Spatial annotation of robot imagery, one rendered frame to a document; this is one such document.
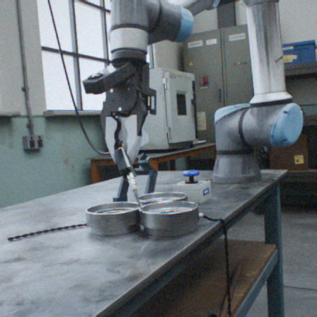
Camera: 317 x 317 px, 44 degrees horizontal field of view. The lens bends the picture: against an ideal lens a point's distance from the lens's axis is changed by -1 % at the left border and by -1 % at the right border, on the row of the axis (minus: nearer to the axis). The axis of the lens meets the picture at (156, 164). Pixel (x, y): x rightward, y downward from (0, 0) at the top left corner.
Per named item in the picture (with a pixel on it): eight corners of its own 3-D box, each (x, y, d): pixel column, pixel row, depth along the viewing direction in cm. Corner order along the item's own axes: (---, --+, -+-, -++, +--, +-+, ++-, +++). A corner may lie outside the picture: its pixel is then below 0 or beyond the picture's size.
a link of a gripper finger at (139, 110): (148, 135, 74) (144, 89, 75) (144, 134, 73) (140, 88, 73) (127, 139, 76) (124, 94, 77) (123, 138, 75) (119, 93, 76)
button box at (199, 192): (201, 204, 89) (200, 183, 89) (173, 204, 92) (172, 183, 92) (213, 198, 96) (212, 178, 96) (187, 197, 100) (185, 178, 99)
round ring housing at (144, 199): (181, 208, 87) (180, 189, 86) (194, 218, 76) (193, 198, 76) (134, 213, 85) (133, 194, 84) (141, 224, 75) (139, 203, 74)
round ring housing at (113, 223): (79, 238, 68) (77, 214, 68) (95, 223, 78) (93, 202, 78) (139, 235, 67) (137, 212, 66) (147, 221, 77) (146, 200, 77)
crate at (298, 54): (317, 66, 411) (316, 45, 409) (315, 62, 377) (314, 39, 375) (267, 73, 433) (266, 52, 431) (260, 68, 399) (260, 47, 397)
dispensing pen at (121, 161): (130, 210, 67) (107, 137, 77) (138, 219, 71) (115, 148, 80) (142, 205, 67) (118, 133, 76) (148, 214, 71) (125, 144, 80)
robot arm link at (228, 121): (231, 147, 131) (229, 106, 129) (267, 146, 120) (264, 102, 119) (207, 150, 123) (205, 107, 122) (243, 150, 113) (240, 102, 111)
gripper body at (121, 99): (157, 118, 80) (158, 59, 80) (135, 112, 73) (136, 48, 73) (126, 120, 84) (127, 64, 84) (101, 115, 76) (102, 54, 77)
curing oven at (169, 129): (176, 153, 296) (170, 66, 290) (109, 155, 325) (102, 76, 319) (205, 146, 351) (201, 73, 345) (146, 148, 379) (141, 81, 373)
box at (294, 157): (315, 170, 386) (314, 132, 382) (264, 171, 405) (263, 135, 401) (316, 165, 422) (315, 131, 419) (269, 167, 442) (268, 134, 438)
